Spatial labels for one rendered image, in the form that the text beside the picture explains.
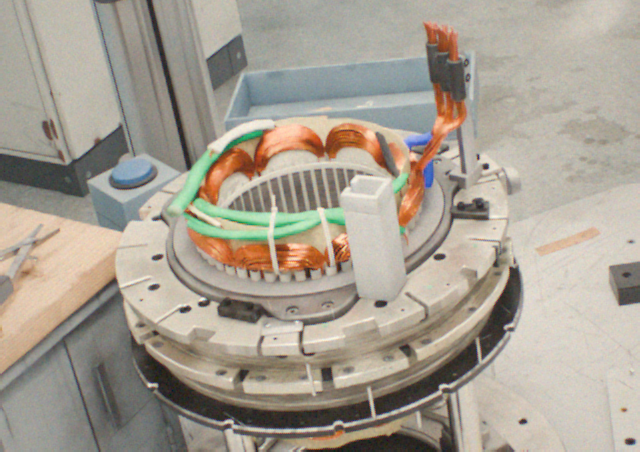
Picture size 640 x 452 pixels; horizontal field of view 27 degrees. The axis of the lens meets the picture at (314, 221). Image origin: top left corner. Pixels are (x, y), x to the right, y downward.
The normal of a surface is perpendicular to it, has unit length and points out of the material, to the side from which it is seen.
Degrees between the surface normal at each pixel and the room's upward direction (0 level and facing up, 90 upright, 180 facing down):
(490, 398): 0
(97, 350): 90
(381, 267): 90
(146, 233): 0
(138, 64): 90
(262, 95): 90
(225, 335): 0
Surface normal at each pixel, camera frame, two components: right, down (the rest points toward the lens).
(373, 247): -0.43, 0.53
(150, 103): 0.36, 0.44
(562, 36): -0.16, -0.84
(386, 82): -0.12, 0.54
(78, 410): 0.83, 0.18
